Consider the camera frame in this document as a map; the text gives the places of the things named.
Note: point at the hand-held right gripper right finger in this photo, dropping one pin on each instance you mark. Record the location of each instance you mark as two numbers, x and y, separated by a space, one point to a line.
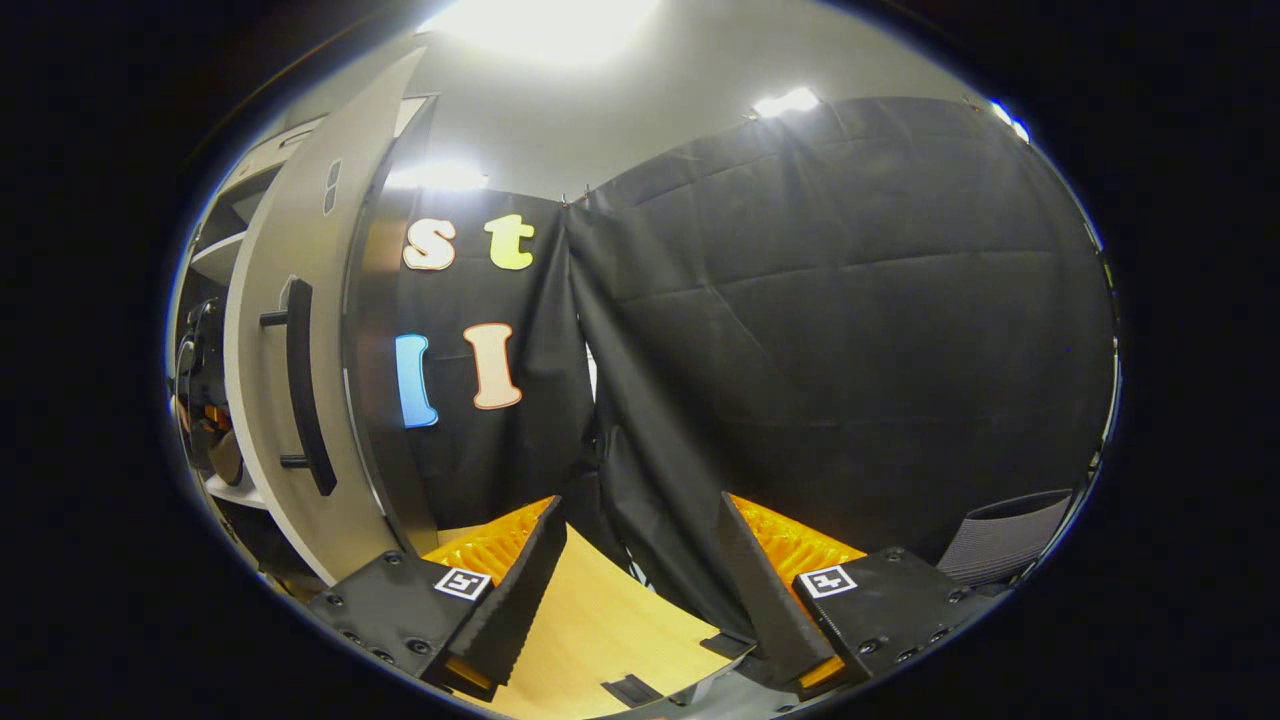
765 600

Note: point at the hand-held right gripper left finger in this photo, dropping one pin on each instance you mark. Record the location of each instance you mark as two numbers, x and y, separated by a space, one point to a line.
510 600

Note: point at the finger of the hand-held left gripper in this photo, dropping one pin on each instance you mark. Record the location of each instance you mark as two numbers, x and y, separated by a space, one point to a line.
212 418

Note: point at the brown fuzzy shoe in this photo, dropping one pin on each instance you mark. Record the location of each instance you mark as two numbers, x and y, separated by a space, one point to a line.
228 460

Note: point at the white shoe cabinet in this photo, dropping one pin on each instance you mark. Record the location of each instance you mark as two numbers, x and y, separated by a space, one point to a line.
215 250

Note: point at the black backdrop cloth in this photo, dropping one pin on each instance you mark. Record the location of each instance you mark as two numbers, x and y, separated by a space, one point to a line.
850 330
500 460

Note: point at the grey mesh office chair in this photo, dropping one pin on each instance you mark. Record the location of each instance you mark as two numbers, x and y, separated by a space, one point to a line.
1005 540

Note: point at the ceiling light panel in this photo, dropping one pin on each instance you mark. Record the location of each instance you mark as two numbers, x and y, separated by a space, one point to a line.
545 25
785 102
1010 120

